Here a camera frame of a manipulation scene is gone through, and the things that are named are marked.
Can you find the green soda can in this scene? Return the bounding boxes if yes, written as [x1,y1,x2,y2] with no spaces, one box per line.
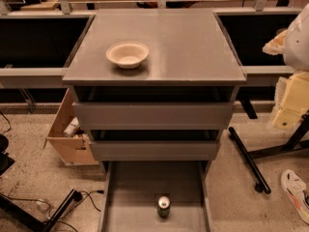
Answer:
[156,195,171,218]

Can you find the grey drawer cabinet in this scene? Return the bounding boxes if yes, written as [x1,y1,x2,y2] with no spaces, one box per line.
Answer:
[62,7,248,172]

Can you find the grey middle drawer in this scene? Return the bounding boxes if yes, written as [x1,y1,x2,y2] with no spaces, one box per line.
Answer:
[90,141,219,161]

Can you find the grey top drawer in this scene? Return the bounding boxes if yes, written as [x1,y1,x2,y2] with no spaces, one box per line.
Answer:
[72,102,233,130]

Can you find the grey open bottom drawer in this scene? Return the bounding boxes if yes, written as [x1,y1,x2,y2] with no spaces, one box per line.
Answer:
[98,161,214,232]

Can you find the white paper bowl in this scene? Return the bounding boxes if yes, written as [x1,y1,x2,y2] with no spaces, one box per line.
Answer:
[105,42,150,70]

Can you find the white bottle in box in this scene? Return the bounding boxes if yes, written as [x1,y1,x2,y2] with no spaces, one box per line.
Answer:
[63,117,79,137]

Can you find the person in white clothing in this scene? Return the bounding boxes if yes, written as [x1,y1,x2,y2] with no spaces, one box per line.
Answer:
[263,4,309,130]

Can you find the black metal stand right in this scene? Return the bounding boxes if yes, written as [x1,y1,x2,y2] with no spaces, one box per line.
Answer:
[228,113,309,194]

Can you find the black metal stand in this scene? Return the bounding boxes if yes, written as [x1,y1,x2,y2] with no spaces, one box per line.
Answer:
[0,189,83,232]
[228,113,309,194]

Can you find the white orange sneaker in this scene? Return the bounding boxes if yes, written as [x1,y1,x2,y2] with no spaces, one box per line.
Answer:
[281,169,309,224]

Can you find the black metal stand left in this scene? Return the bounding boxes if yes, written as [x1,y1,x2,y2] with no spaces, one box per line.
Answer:
[0,189,83,232]

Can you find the black floor cable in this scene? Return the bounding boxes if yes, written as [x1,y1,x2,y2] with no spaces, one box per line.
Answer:
[0,189,105,232]

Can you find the grey rail right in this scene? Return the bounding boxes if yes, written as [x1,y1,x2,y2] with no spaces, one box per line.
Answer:
[242,66,294,87]

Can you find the grey rail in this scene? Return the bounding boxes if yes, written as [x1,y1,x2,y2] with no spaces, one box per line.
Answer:
[242,66,294,87]
[0,68,67,89]

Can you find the grey rail left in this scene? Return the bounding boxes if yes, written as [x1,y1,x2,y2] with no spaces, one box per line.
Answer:
[0,68,67,89]

